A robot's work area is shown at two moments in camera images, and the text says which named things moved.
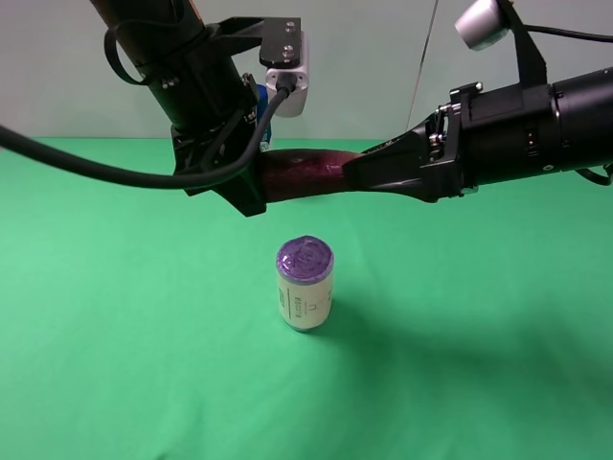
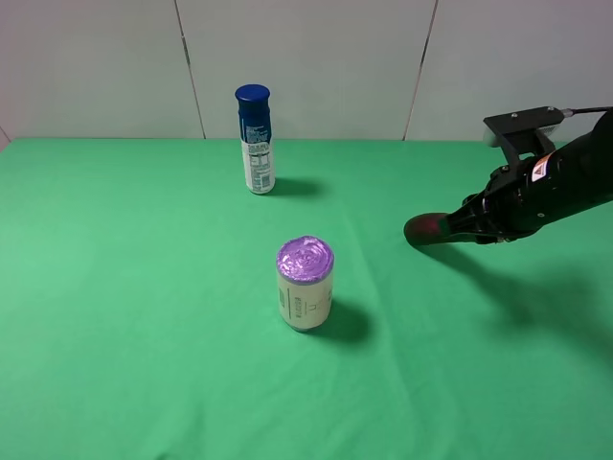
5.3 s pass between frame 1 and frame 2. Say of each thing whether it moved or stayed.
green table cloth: stayed
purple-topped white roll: stayed
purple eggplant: moved
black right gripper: moved
